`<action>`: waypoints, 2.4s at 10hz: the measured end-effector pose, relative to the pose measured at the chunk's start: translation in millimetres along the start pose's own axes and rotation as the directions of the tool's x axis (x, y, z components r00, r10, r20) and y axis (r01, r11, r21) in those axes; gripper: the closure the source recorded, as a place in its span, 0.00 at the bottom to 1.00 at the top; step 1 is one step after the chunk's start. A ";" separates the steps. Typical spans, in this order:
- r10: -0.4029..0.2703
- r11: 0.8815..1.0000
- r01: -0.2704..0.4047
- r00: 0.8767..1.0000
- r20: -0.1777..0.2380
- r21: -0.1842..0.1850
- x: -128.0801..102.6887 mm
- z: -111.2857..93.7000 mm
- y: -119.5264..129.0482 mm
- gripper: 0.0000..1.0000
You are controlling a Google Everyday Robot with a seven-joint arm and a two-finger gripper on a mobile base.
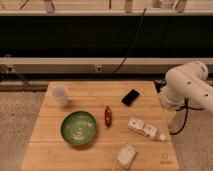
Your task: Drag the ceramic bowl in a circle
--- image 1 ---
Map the green ceramic bowl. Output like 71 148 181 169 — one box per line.
61 111 97 146

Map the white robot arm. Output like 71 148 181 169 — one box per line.
159 61 213 125

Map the black smartphone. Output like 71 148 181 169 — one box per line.
122 89 139 106

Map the red brown chili pepper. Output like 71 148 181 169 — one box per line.
104 106 112 127

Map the translucent white plastic cup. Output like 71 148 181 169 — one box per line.
51 86 68 107

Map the clear plastic wrapped packet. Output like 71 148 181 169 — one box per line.
115 143 138 169

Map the white wall outlet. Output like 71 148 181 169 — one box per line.
97 66 102 72

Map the black hanging cable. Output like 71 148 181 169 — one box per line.
111 7 147 74

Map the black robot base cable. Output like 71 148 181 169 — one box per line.
153 79 204 136

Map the grey metal rail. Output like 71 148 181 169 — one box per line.
0 57 213 74

